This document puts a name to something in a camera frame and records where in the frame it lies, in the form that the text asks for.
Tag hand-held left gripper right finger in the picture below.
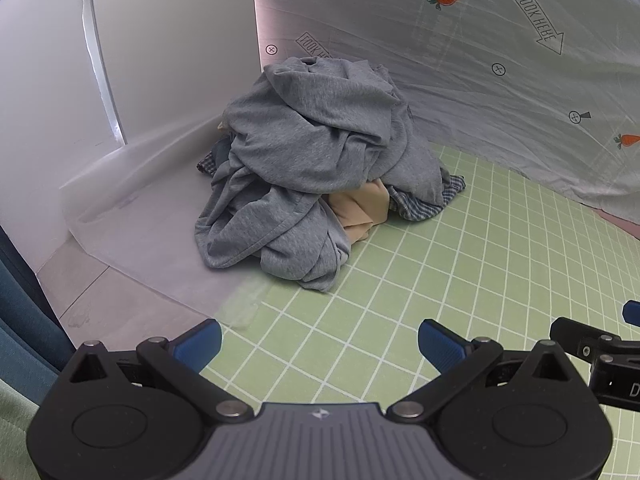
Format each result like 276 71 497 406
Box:
387 319 576 423

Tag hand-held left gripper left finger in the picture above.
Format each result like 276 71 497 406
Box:
65 319 256 423

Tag grey garment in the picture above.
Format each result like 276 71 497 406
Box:
194 56 453 293

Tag green grid bed sheet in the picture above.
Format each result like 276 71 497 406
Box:
200 142 640 480

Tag pink mattress edge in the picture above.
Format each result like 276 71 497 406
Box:
595 209 640 241

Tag blue plaid garment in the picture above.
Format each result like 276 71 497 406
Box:
196 137 467 222

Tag beige garment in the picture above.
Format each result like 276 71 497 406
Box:
327 179 392 247

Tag teal curtain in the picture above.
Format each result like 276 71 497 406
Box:
0 227 76 406

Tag light green knit cloth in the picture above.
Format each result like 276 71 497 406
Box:
0 380 46 480

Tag clear plastic strip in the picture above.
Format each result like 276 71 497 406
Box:
80 0 126 147

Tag grey carrot print cloth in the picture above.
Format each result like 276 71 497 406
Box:
250 0 640 211

